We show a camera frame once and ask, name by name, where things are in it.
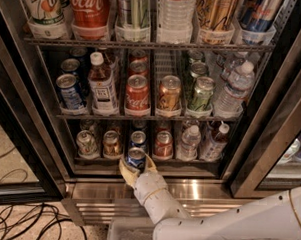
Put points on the red coke can bottom shelf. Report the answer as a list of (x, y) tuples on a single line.
[(163, 145)]

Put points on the fridge door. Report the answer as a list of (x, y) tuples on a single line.
[(271, 120), (23, 116)]

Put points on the left fridge door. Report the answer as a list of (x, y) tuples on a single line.
[(23, 116)]

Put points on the right fridge door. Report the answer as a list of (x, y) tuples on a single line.
[(271, 120)]

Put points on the green white can bottom shelf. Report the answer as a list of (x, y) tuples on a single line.
[(87, 146)]

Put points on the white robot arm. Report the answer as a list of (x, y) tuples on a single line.
[(276, 217)]

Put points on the tea bottle shelf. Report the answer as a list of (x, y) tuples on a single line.
[(215, 141), (102, 85)]

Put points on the red coke can shelf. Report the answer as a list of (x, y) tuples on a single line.
[(163, 145), (137, 96)]

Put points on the gold can shelf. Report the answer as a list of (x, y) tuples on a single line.
[(169, 94), (215, 18), (112, 145)]

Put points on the tea bottle bottom shelf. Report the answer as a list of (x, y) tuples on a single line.
[(215, 141)]

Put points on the tea bottle middle shelf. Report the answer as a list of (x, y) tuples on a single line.
[(102, 85)]

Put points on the silver green can top shelf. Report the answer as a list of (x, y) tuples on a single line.
[(133, 22)]

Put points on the water bottle top shelf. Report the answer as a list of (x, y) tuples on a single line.
[(175, 21)]

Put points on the stainless fridge grille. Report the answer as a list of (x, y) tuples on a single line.
[(90, 202)]

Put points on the blue pepsi can middle shelf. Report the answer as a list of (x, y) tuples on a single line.
[(71, 95)]

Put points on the water bottle shelf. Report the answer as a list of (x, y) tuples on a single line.
[(236, 88), (175, 21), (187, 147)]

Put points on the gold can top shelf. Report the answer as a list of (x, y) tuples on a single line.
[(215, 18)]

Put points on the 7up can top shelf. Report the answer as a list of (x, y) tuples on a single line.
[(46, 18)]

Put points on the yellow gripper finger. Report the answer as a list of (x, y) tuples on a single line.
[(150, 165), (129, 173)]

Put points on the blue pepsi can shelf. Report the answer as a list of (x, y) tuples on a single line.
[(136, 158), (71, 95)]

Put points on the water bottle bottom shelf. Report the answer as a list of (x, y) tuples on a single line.
[(187, 147)]

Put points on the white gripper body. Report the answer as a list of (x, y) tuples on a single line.
[(150, 184)]

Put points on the gold can middle shelf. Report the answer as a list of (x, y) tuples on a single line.
[(169, 94)]

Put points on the clear plastic bin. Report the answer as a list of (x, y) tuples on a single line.
[(130, 228)]

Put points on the gold can bottom shelf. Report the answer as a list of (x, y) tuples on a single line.
[(112, 145)]

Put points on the water bottle middle shelf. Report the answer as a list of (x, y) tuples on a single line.
[(236, 88)]

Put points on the red coke can middle shelf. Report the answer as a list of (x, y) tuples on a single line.
[(137, 96)]

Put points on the coca-cola can top shelf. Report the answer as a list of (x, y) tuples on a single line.
[(90, 17)]

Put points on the blue pepsi can bottom shelf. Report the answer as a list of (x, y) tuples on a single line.
[(136, 158)]

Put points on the red bull can top shelf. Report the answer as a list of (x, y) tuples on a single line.
[(254, 22)]

